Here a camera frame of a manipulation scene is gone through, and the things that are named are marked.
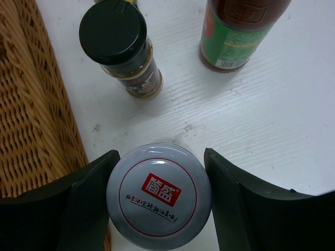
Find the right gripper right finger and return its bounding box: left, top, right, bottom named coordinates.
left=204, top=148, right=334, bottom=250

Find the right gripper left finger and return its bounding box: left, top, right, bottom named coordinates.
left=1, top=150, right=120, bottom=250

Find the white-lid sauce jar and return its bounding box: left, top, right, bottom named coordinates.
left=106, top=142, right=212, bottom=250

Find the brown wicker divided basket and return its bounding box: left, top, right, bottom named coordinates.
left=0, top=0, right=112, bottom=251

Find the black-cap pepper jar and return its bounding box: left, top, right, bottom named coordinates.
left=79, top=1, right=163, bottom=99

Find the green-label chili sauce bottle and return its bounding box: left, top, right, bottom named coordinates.
left=199, top=0, right=291, bottom=73

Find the yellow-label oil bottle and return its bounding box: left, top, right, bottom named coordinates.
left=94, top=0, right=137, bottom=5

